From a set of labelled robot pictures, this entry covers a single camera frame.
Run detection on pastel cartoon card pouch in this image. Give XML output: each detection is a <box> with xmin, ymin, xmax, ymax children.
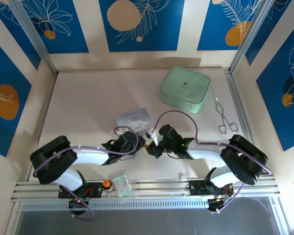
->
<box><xmin>116</xmin><ymin>107</ymin><xmax>154</xmax><ymax>134</ymax></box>

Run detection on clear plastic box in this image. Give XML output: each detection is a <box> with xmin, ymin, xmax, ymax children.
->
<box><xmin>112</xmin><ymin>174</ymin><xmax>133</xmax><ymax>198</ymax></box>

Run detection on small orange-capped bottle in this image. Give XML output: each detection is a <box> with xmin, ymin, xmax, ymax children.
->
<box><xmin>102</xmin><ymin>179</ymin><xmax>114</xmax><ymax>193</ymax></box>

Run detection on metal scissor tongs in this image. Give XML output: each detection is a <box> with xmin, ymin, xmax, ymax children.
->
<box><xmin>214</xmin><ymin>96</ymin><xmax>239</xmax><ymax>134</ymax></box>

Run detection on mint green zip case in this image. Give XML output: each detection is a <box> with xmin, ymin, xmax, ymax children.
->
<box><xmin>158</xmin><ymin>66</ymin><xmax>211</xmax><ymax>114</ymax></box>

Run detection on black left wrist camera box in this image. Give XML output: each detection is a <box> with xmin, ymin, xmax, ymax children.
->
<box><xmin>117</xmin><ymin>131</ymin><xmax>139</xmax><ymax>148</ymax></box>

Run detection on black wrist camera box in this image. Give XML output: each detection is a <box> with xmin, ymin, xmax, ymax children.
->
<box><xmin>159</xmin><ymin>124</ymin><xmax>181</xmax><ymax>144</ymax></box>
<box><xmin>117</xmin><ymin>131</ymin><xmax>139</xmax><ymax>148</ymax></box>

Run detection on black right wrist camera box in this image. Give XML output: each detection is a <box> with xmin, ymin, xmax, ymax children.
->
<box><xmin>159</xmin><ymin>124</ymin><xmax>181</xmax><ymax>144</ymax></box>

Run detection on aluminium front rail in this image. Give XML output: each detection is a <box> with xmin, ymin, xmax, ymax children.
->
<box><xmin>10</xmin><ymin>179</ymin><xmax>279</xmax><ymax>202</ymax></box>

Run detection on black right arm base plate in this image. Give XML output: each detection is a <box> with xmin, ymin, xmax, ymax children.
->
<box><xmin>189</xmin><ymin>180</ymin><xmax>236</xmax><ymax>197</ymax></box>

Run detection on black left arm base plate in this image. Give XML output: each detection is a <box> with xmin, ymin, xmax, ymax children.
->
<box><xmin>58</xmin><ymin>182</ymin><xmax>104</xmax><ymax>199</ymax></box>

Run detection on slotted grey cable duct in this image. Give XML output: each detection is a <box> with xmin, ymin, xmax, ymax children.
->
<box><xmin>20</xmin><ymin>199</ymin><xmax>212</xmax><ymax>212</ymax></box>

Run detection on aluminium side rail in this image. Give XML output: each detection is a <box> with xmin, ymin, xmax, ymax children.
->
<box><xmin>225</xmin><ymin>72</ymin><xmax>256</xmax><ymax>149</ymax></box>

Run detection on aluminium frame post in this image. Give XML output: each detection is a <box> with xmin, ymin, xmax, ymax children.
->
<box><xmin>7</xmin><ymin>0</ymin><xmax>59</xmax><ymax>75</ymax></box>
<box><xmin>228</xmin><ymin>0</ymin><xmax>273</xmax><ymax>74</ymax></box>

